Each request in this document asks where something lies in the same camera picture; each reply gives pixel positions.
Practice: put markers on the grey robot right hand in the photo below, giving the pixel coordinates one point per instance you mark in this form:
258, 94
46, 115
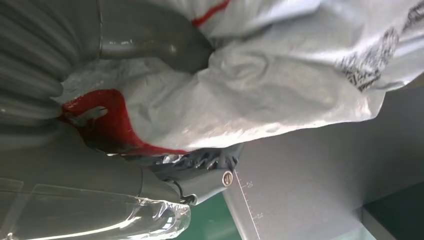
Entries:
82, 179

